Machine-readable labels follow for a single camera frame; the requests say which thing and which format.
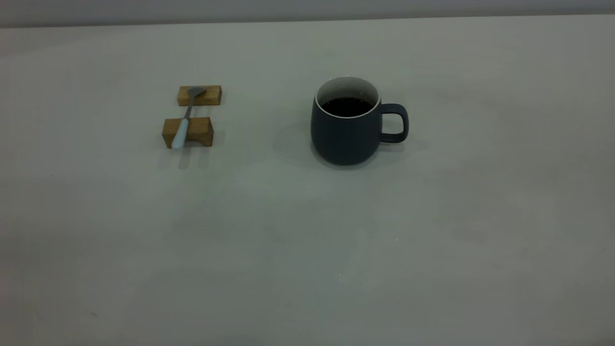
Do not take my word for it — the dark grey mug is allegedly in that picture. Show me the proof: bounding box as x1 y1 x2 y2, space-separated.
310 76 410 167

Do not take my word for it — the spoon with pale blue handle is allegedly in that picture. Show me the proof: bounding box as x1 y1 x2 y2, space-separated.
171 86 207 149

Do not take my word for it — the black coffee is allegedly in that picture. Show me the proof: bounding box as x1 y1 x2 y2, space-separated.
321 97 374 118

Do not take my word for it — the arched wooden block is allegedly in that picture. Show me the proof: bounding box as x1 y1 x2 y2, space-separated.
162 117 214 149

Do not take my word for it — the flat wooden block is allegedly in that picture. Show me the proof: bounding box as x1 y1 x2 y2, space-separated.
177 86 222 107

